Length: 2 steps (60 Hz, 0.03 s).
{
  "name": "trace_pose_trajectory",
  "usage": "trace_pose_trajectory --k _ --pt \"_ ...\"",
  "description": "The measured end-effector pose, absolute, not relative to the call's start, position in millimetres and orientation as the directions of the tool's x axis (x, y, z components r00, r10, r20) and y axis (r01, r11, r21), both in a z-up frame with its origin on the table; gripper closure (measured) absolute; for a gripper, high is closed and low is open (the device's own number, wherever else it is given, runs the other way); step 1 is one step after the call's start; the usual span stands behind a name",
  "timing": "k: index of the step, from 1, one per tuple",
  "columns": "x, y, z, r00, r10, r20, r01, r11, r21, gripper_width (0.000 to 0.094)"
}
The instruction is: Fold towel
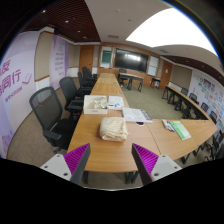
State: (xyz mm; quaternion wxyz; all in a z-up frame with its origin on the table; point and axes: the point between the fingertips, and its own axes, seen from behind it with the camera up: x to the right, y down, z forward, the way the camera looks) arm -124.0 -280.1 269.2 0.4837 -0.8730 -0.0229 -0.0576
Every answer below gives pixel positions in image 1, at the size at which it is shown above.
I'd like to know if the colourful wall poster display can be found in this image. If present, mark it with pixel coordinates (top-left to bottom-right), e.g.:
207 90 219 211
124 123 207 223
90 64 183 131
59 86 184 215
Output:
191 71 224 131

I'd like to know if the large black wall screen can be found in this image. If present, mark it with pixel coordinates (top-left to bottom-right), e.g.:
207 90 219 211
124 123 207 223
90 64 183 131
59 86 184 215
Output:
114 48 149 74

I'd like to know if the brown wooden door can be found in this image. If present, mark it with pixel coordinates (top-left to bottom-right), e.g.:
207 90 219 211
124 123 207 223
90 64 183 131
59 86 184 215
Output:
79 44 95 73
160 59 174 91

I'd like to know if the green booklet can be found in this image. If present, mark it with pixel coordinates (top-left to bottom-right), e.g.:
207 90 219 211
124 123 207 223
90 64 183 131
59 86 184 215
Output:
169 120 192 141

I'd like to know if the large bright ceiling light panel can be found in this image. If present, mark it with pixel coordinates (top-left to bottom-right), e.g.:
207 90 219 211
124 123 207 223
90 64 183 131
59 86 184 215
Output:
125 7 218 56

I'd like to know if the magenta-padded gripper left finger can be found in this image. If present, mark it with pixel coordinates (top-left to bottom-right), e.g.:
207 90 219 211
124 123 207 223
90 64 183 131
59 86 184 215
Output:
39 142 92 186

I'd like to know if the small dark side table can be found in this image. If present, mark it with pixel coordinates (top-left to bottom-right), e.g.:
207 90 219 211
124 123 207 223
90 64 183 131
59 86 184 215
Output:
150 77 162 90

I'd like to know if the large flat white box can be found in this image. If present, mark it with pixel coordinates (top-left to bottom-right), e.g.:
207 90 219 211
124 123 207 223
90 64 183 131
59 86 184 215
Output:
121 107 154 124

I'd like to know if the black mesh office chair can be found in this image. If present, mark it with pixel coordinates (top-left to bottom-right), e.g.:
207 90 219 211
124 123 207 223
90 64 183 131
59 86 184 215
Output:
59 76 85 118
28 86 78 154

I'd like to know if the wooden desk with black legs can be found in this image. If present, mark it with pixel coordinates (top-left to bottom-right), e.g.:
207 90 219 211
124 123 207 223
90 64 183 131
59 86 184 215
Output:
118 71 145 93

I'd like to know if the row of black office chairs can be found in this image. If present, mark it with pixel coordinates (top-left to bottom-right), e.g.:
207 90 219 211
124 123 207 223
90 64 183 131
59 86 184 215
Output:
77 65 98 89

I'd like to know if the narrow purple wall banner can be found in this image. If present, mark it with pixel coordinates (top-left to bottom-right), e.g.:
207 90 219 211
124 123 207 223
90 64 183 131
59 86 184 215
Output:
49 34 70 90

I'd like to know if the group of black side chairs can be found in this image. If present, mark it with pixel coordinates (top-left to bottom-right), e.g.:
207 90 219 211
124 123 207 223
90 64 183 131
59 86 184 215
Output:
179 87 224 161

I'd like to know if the cream zigzag striped towel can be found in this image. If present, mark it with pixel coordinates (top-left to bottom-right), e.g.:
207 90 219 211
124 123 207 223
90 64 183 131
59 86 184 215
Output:
99 116 130 142

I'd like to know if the green and white wall board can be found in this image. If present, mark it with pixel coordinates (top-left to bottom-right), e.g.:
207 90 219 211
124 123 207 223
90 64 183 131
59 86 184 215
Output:
99 45 114 68

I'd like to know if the wide purple white wall banner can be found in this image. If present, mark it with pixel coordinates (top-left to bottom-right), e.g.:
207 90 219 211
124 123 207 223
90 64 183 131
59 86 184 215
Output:
0 31 39 159

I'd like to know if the white open cardboard box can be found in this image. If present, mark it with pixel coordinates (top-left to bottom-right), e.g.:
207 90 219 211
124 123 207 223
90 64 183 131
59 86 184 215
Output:
83 94 109 115

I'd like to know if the white blue small package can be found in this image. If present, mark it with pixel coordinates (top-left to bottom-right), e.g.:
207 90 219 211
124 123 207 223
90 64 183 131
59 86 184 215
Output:
106 103 123 111

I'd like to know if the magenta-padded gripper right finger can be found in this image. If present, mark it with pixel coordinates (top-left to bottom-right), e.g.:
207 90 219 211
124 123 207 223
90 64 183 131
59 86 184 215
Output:
131 142 183 186

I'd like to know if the white marker pen pack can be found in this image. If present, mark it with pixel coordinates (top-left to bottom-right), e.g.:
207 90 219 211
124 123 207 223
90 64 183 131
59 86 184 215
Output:
161 118 176 133

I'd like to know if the white printed paper sheet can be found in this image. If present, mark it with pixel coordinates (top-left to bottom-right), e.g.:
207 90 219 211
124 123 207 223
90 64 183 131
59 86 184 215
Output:
107 95 125 108

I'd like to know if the curved row of wooden desks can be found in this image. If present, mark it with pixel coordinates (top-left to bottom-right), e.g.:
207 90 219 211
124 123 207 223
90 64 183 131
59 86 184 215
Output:
162 85 209 121

